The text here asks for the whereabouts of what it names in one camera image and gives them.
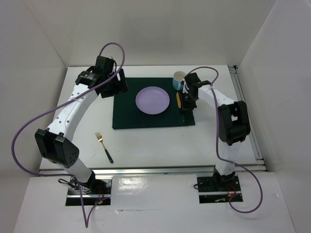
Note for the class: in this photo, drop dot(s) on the purple plate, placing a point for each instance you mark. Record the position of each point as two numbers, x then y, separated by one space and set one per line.
152 100

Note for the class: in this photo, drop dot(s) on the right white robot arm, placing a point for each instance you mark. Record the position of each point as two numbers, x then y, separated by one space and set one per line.
232 123

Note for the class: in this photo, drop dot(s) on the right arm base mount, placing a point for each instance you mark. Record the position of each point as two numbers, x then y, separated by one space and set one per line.
209 192

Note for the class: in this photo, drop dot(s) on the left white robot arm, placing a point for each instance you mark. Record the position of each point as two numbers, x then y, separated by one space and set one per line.
55 142

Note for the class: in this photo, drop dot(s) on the gold fork black handle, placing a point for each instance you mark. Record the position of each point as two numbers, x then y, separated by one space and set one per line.
101 140

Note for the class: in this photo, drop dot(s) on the dark green cloth napkin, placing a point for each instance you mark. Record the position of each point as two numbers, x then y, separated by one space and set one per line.
126 114

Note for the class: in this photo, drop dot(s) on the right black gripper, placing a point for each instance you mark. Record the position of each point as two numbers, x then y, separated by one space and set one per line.
186 108

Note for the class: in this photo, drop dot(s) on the light blue mug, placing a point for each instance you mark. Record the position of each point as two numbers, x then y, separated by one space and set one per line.
178 78

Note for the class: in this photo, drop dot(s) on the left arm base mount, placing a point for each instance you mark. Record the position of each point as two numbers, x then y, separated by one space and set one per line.
101 195

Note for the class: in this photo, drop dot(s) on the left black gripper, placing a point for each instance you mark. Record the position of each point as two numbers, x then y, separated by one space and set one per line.
120 86

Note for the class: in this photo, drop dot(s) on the gold knife black handle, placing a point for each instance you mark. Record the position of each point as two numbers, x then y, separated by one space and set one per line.
178 99

